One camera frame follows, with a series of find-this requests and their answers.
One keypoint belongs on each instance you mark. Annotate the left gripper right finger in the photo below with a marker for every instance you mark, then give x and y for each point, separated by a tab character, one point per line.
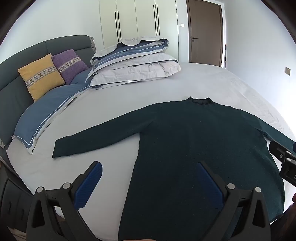
244	211

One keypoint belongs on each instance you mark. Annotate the dark green knit sweater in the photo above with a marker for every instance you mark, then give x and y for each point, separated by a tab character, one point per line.
165	199

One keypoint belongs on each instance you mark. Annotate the folded grey blue duvet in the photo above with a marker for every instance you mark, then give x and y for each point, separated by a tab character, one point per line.
132	60

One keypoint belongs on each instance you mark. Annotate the wall switch plate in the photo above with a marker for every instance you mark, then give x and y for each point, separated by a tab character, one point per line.
287	71

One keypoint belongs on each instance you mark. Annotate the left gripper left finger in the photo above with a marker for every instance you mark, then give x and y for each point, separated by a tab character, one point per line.
54	214

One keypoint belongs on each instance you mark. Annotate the dark bedside cabinet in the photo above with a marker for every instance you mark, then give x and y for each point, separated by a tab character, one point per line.
16	200

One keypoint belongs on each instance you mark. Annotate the purple throw pillow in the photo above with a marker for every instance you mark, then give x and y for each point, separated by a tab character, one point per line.
69	64

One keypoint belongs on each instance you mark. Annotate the brown wooden door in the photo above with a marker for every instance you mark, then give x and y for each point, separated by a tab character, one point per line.
206	32

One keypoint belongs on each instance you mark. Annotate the yellow throw pillow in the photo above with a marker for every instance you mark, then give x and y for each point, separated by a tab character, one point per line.
41	76

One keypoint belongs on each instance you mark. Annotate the blue bed pillow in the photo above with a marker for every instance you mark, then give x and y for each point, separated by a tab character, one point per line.
38	116

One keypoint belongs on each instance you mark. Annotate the white wardrobe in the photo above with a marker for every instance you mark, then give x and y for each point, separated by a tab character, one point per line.
122	20

